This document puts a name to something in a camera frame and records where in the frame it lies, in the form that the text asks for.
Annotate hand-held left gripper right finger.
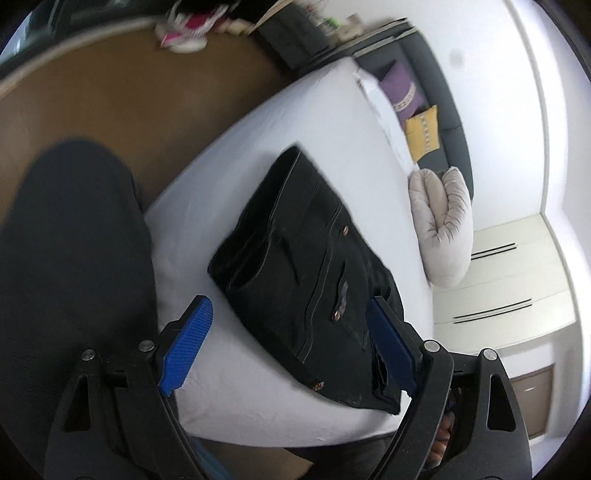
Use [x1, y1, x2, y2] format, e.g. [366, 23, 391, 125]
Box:
[365, 295, 532, 480]

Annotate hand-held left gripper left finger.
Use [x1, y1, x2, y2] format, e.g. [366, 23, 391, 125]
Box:
[44, 294, 215, 480]

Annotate black denim pants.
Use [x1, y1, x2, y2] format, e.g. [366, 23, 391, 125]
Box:
[208, 146, 404, 415]

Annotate bed with white sheet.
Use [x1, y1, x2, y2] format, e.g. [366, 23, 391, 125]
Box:
[145, 58, 435, 449]

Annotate rolled beige duvet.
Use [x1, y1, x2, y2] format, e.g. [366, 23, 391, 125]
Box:
[409, 166, 474, 288]

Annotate white wardrobe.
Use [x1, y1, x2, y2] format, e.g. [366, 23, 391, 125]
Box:
[431, 215, 580, 446]

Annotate person's dark trouser leg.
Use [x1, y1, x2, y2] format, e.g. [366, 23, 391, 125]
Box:
[0, 137, 161, 464]

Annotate yellow patterned pillow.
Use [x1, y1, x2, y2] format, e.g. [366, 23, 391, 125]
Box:
[405, 105, 440, 162]

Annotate white flat pillow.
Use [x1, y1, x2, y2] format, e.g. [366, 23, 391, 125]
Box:
[353, 69, 419, 169]

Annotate purple patterned pillow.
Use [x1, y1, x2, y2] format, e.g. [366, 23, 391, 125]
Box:
[379, 62, 426, 113]

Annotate dark grey padded headboard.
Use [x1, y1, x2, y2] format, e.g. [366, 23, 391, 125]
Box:
[353, 18, 475, 195]

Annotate pink and white iron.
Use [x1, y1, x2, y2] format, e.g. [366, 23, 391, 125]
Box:
[154, 8, 209, 53]

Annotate dark grey nightstand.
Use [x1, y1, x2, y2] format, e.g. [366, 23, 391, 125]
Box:
[256, 7, 346, 71]

